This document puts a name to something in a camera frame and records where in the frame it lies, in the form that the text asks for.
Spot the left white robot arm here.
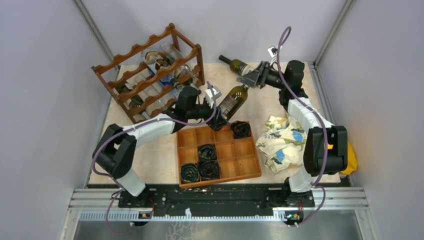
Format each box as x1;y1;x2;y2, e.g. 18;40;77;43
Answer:
91;85;222;207

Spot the purple cable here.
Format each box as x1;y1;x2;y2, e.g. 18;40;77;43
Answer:
276;25;329;228
91;81;219;235

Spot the rolled dark green tie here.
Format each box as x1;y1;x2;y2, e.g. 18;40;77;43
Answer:
180;163;200;184

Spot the rolled tie orange pattern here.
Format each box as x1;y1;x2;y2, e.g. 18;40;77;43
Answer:
230;121;251;139

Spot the dark green wine bottle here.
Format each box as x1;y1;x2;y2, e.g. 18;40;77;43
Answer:
115;82;150;121

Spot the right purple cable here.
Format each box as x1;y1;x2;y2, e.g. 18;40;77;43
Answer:
276;25;329;228

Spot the dark wine bottle grey label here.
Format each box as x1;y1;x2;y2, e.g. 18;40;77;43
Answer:
218;84;249;121

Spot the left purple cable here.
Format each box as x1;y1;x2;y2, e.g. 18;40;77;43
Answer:
91;81;219;235

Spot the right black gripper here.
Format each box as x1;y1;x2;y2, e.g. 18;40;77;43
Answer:
236;61;288;90

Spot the dark wine bottle beige label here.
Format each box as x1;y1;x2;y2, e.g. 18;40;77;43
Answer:
170;71;199;90

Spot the dinosaur print white cloth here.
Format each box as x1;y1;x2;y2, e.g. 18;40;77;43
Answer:
255;115;307;173

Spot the wooden compartment tray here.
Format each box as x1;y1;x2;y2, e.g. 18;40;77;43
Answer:
176;124;262;189

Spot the brown wooden wine rack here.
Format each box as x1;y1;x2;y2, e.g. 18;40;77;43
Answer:
91;23;205;124

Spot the clear glass bottle back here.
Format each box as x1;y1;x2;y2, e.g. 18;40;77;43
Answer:
160;41;192;78

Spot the blue square glass bottle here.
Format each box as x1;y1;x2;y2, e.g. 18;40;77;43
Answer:
145;66;186;100

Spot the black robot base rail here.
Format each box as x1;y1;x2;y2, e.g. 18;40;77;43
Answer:
71;180;369;228

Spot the yellow cloth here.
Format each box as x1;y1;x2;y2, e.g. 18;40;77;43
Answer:
340;141;358;175

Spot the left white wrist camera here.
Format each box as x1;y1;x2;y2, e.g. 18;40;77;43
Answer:
205;86;222;109

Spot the rolled dark blue tie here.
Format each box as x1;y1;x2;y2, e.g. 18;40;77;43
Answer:
198;160;221;181

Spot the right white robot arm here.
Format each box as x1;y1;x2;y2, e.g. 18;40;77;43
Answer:
236;60;348;206

